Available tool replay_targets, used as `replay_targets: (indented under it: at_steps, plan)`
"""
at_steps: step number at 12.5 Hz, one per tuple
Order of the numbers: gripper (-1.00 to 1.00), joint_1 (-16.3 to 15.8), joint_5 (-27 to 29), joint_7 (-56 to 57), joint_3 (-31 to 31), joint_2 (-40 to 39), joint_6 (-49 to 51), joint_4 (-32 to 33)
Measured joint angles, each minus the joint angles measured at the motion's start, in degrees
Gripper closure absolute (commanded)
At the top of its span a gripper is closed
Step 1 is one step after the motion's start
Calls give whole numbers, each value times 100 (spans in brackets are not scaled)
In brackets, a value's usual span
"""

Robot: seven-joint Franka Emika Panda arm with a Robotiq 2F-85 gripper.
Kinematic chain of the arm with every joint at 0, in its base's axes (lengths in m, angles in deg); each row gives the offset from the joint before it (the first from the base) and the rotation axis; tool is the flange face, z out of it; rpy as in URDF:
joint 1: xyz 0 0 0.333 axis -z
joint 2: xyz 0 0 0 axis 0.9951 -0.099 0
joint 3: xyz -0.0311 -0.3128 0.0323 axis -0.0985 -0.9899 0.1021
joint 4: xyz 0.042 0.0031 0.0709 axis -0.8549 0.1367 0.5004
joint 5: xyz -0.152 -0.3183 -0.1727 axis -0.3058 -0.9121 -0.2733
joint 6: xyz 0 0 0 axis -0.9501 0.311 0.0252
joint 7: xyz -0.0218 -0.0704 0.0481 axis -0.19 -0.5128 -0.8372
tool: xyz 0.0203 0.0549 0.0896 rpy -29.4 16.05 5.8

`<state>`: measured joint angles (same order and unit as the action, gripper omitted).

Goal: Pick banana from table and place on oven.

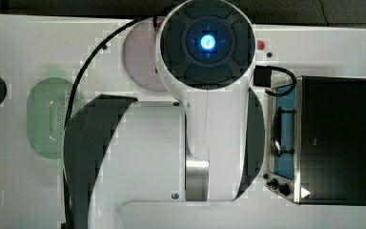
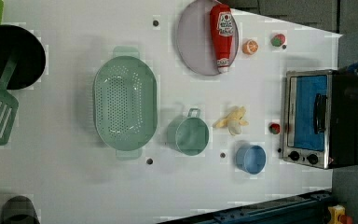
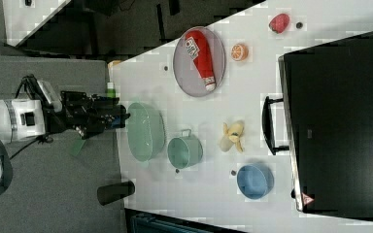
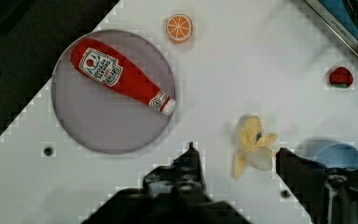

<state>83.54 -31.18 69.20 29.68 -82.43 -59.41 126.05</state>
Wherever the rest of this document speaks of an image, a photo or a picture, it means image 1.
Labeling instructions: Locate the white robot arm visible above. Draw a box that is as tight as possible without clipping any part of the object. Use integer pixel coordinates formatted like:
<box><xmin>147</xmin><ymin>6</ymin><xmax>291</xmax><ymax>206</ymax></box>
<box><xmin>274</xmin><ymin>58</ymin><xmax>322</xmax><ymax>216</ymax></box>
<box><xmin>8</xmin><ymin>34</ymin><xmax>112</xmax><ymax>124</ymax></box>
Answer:
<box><xmin>63</xmin><ymin>0</ymin><xmax>263</xmax><ymax>229</ymax></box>

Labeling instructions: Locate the green oval dish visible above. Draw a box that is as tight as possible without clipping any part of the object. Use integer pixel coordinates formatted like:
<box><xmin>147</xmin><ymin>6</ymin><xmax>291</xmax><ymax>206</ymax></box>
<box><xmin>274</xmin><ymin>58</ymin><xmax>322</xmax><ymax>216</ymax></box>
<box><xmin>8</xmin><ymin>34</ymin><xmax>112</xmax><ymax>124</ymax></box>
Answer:
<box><xmin>27</xmin><ymin>77</ymin><xmax>72</xmax><ymax>159</ymax></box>

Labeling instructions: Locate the pink round plate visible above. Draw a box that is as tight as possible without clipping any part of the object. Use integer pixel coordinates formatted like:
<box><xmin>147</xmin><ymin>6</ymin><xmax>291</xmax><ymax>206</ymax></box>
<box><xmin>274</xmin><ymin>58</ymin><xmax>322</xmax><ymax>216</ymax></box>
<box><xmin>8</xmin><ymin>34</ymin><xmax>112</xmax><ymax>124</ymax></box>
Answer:
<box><xmin>122</xmin><ymin>19</ymin><xmax>166</xmax><ymax>93</ymax></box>

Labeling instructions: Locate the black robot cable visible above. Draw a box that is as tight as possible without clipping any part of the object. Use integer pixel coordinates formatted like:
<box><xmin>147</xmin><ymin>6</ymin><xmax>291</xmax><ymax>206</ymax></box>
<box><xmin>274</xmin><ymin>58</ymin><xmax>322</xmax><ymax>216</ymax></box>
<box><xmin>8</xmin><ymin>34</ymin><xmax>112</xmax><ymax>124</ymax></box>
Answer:
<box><xmin>61</xmin><ymin>17</ymin><xmax>147</xmax><ymax>229</ymax></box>

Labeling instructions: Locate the red strawberry toy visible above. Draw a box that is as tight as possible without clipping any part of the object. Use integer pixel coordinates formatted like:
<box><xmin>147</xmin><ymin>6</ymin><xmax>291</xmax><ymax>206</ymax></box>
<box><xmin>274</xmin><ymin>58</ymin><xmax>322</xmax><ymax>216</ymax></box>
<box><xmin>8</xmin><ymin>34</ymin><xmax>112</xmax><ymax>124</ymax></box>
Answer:
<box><xmin>257</xmin><ymin>40</ymin><xmax>266</xmax><ymax>51</ymax></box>

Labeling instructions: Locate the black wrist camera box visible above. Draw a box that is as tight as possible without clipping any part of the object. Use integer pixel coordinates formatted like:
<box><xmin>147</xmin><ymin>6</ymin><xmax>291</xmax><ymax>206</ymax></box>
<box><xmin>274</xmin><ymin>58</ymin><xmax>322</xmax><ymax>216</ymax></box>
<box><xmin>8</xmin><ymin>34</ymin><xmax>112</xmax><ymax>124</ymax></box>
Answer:
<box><xmin>254</xmin><ymin>66</ymin><xmax>272</xmax><ymax>88</ymax></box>

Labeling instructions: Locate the black toaster oven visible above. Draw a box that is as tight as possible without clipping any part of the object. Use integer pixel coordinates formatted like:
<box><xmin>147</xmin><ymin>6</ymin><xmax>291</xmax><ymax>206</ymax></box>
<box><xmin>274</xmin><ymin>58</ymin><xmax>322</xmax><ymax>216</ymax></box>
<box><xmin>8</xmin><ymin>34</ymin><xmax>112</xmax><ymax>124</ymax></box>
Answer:
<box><xmin>264</xmin><ymin>76</ymin><xmax>366</xmax><ymax>206</ymax></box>

